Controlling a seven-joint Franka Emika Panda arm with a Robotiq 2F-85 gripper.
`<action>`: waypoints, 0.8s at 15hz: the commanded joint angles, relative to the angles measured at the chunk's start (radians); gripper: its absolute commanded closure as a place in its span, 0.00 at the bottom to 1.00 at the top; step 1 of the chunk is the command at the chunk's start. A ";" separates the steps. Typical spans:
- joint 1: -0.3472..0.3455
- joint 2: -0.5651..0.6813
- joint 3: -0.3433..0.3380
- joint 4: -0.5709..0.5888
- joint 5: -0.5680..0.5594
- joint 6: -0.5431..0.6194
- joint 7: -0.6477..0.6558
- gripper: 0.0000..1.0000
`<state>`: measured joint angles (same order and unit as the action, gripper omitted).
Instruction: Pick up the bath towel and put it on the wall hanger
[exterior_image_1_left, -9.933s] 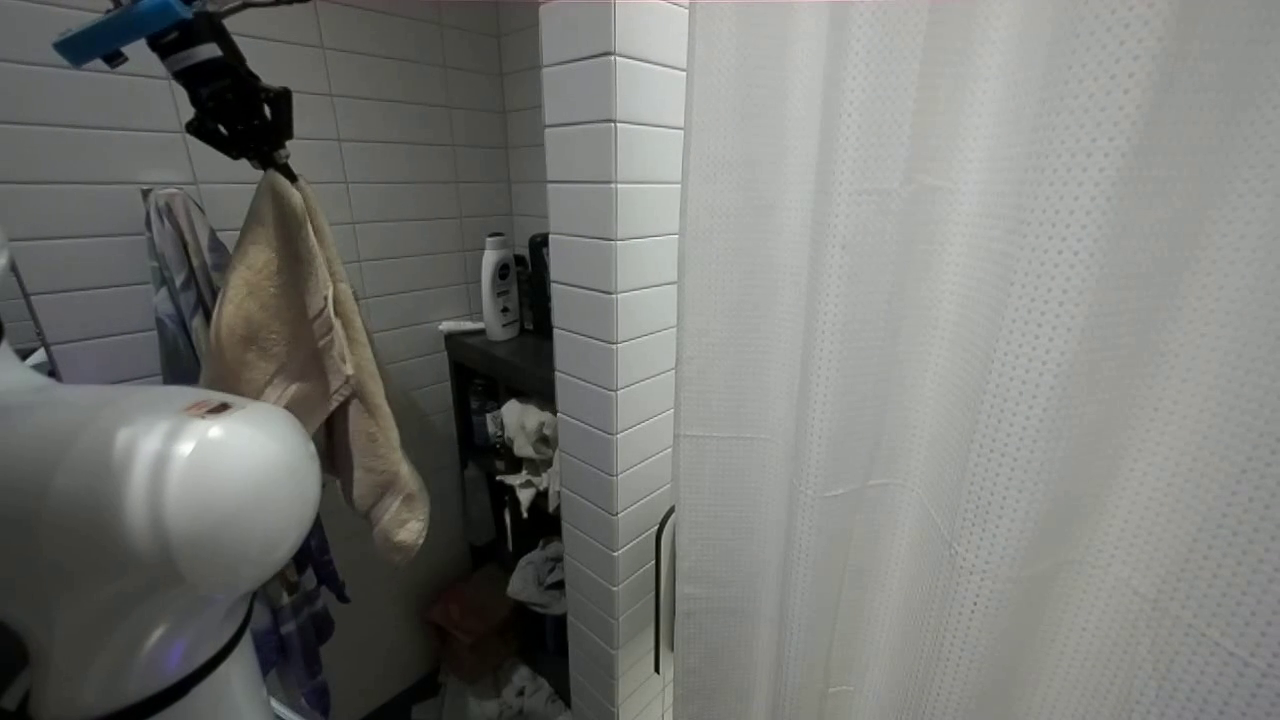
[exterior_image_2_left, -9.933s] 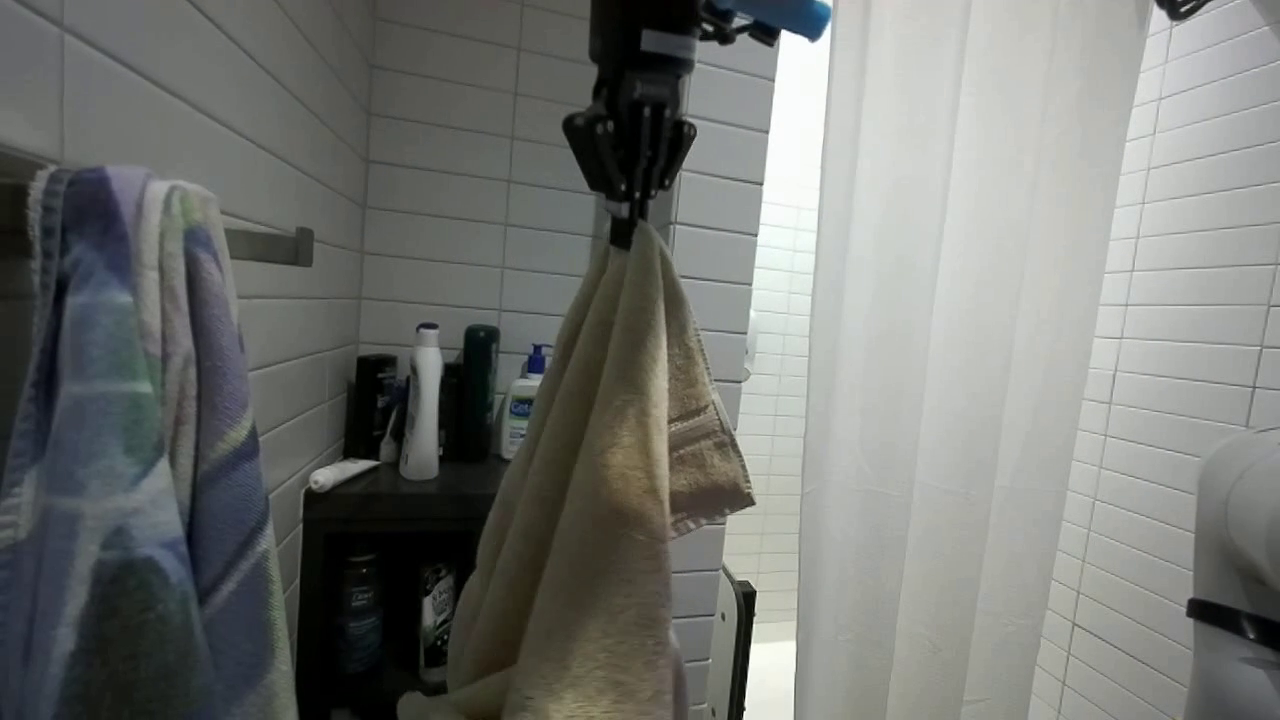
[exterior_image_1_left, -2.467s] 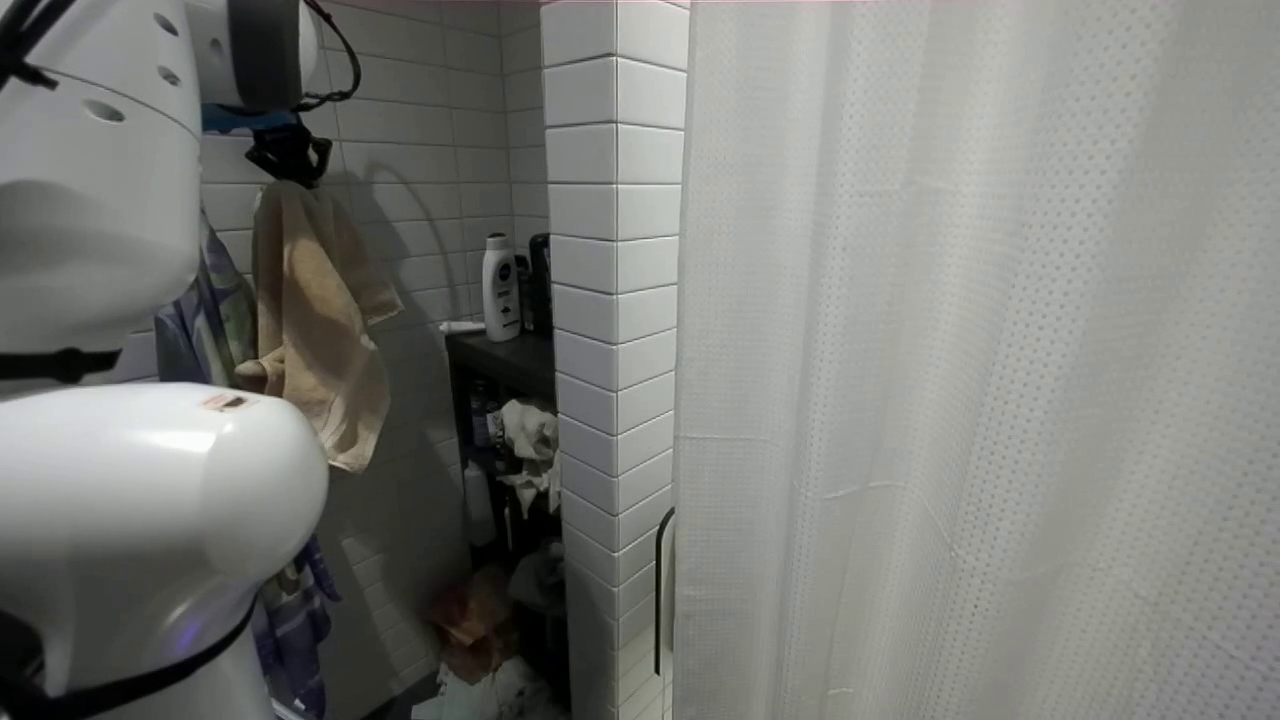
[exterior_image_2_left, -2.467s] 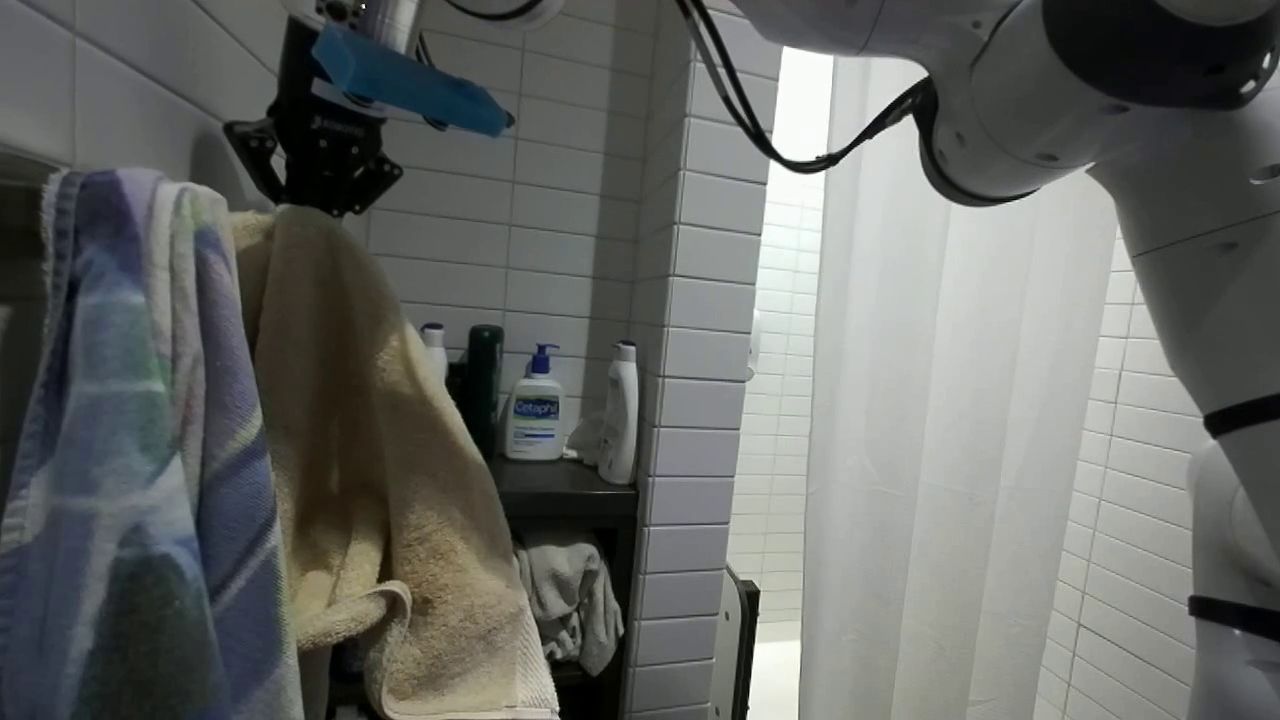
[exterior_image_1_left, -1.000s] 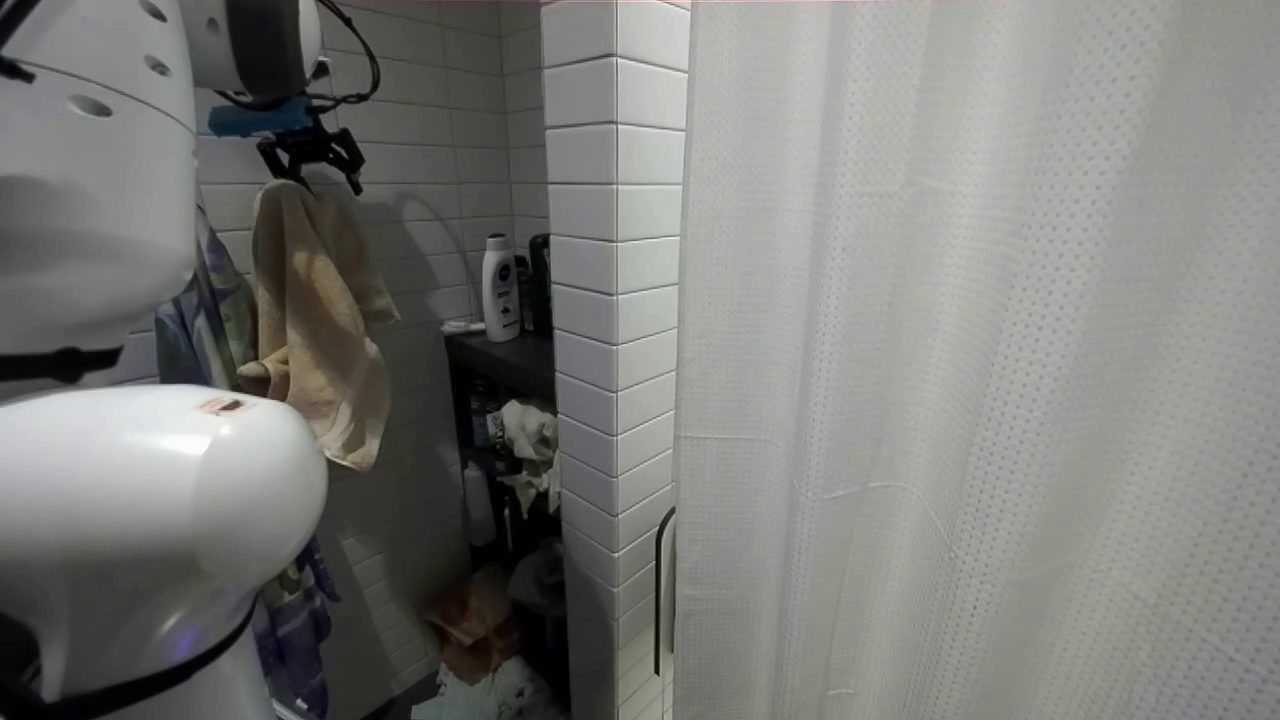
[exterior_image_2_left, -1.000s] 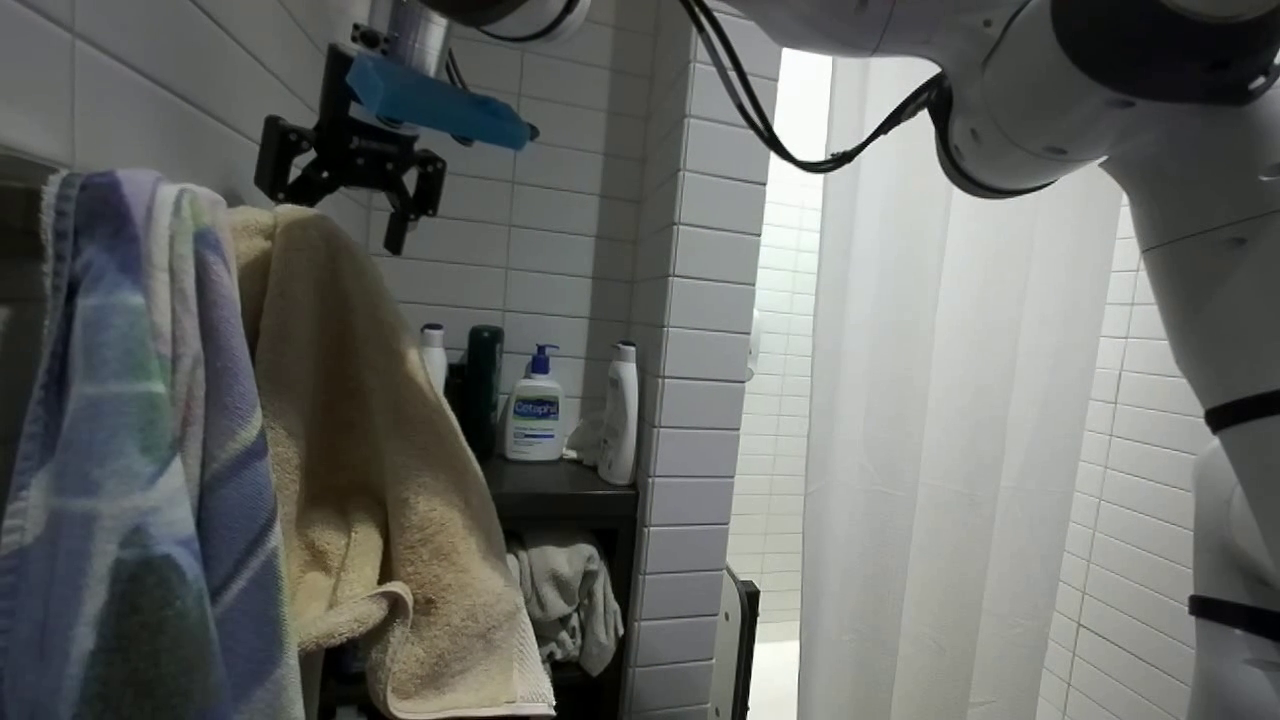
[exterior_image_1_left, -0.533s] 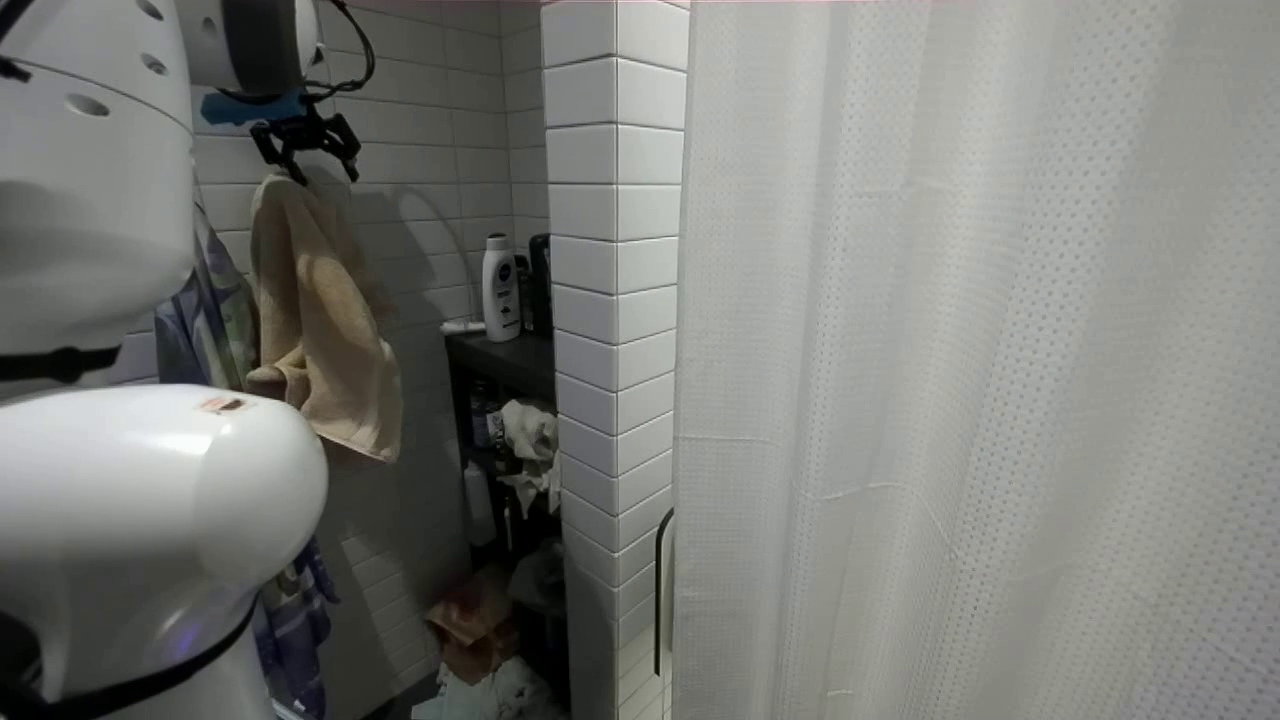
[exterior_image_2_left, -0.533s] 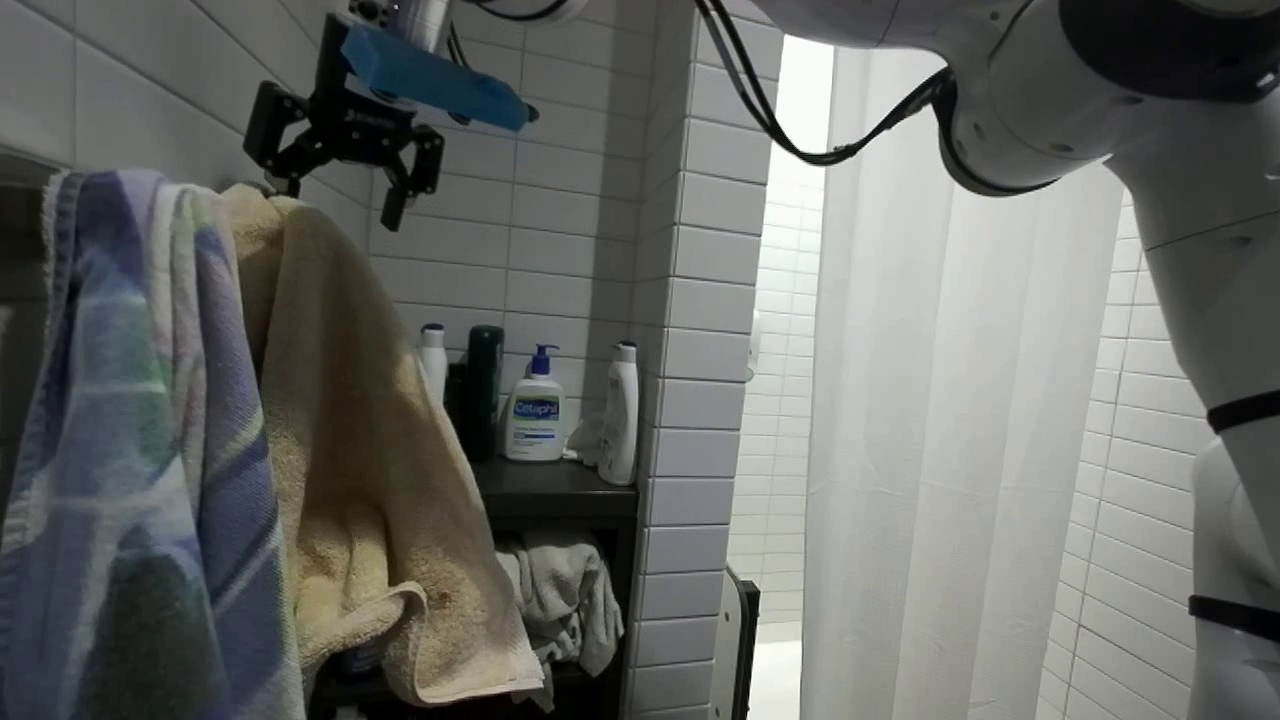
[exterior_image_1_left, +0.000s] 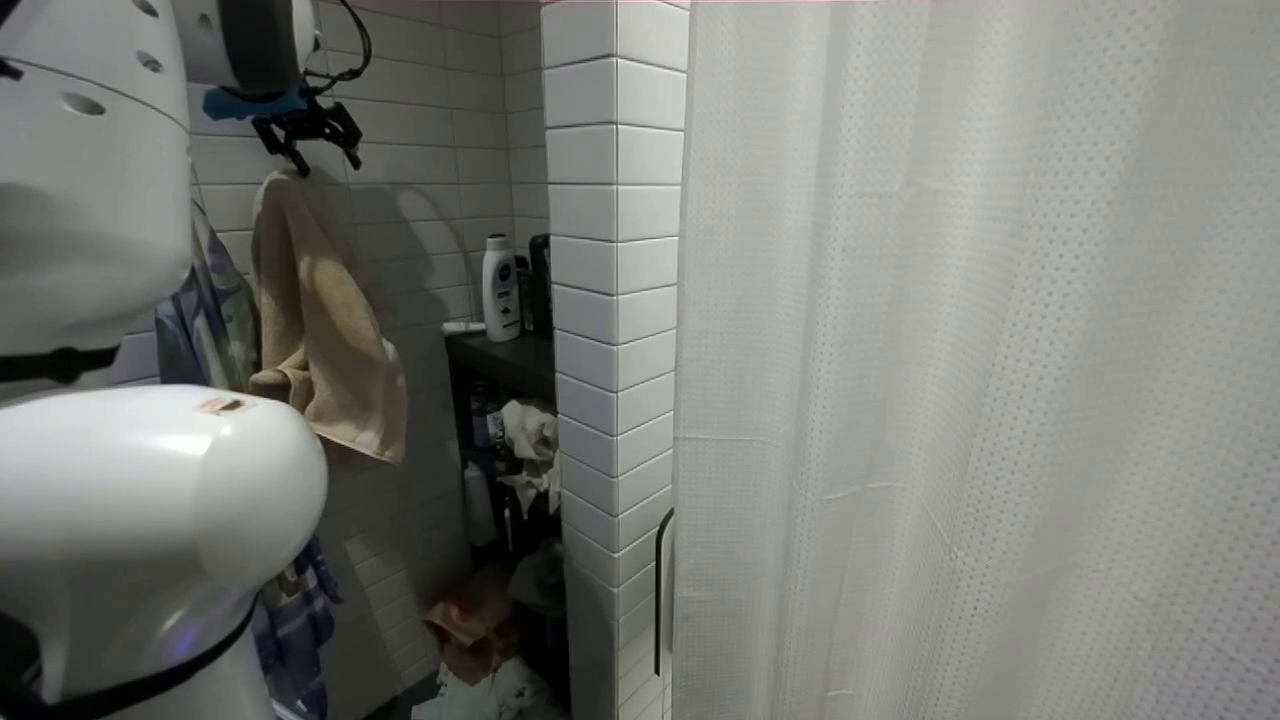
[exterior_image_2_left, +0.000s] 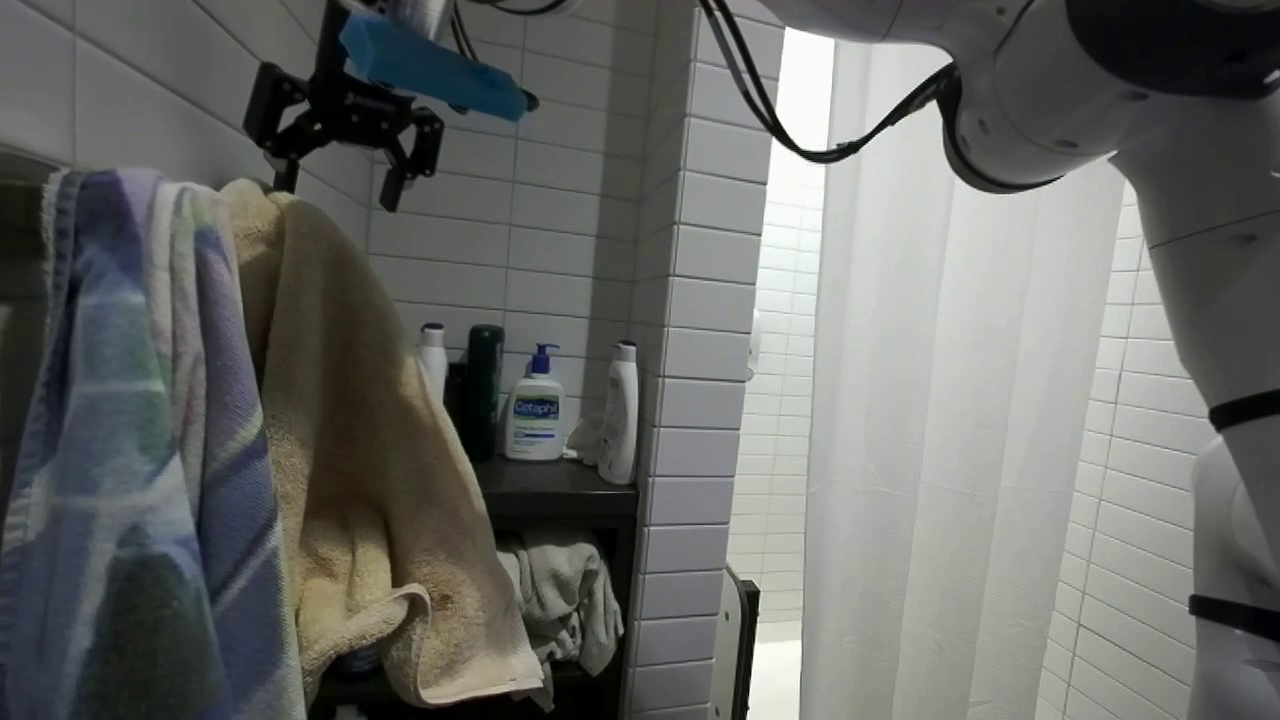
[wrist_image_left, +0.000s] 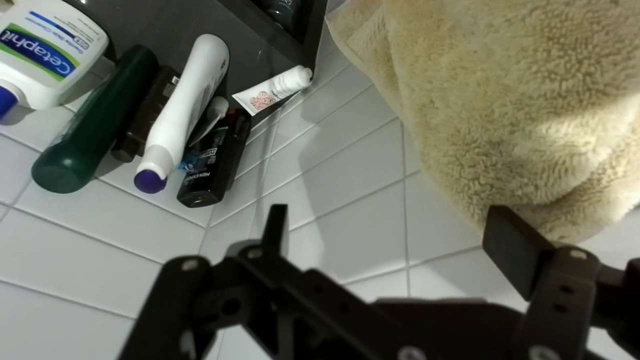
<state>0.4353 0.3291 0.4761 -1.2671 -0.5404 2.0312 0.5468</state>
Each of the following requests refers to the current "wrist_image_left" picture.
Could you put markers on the white bottle with purple cap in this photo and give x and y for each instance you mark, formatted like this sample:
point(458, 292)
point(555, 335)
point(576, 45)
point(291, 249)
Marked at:
point(183, 107)

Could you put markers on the dark green bottle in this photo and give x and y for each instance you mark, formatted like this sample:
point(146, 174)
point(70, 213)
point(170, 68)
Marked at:
point(93, 126)

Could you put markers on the black shelf rack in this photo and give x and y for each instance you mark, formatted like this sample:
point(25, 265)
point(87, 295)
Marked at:
point(252, 23)

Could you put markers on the small white tube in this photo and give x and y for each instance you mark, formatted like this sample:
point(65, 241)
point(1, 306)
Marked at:
point(272, 90)

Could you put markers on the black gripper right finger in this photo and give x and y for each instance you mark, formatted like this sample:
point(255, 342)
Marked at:
point(560, 292)

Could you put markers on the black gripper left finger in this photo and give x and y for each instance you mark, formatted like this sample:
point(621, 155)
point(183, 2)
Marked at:
point(266, 301)

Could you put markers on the black shampoo bottle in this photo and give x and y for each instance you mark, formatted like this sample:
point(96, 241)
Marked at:
point(213, 166)

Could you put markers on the beige bath towel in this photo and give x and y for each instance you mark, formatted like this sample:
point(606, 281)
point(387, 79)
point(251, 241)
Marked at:
point(521, 107)

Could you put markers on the white lotion bottle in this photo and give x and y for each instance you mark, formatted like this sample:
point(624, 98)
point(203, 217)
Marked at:
point(46, 52)

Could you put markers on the dark brown slim bottle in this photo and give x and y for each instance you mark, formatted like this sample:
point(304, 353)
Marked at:
point(142, 116)

